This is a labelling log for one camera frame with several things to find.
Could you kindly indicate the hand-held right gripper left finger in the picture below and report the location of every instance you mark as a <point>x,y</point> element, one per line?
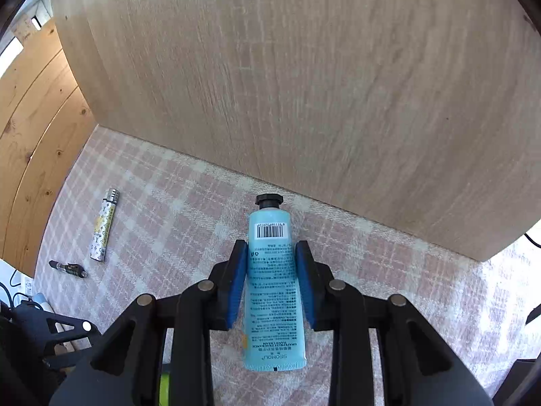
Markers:
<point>236,288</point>

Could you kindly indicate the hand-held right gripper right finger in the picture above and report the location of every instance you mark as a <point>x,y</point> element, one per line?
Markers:
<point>306,288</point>

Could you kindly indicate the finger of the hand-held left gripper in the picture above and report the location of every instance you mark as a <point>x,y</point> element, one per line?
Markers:
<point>82,327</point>

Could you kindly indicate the blue hand cream tube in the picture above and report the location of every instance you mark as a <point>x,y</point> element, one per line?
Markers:
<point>270,287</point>

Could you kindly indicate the small black pen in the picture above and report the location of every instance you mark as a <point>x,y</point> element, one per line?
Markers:
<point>67,267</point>

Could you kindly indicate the patterned white lighter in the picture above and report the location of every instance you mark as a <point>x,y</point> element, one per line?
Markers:
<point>103,228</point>

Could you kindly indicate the pink plaid blanket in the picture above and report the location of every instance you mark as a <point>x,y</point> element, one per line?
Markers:
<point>169,203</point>

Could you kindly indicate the light wooden panel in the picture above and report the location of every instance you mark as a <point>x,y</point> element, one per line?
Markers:
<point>296,72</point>

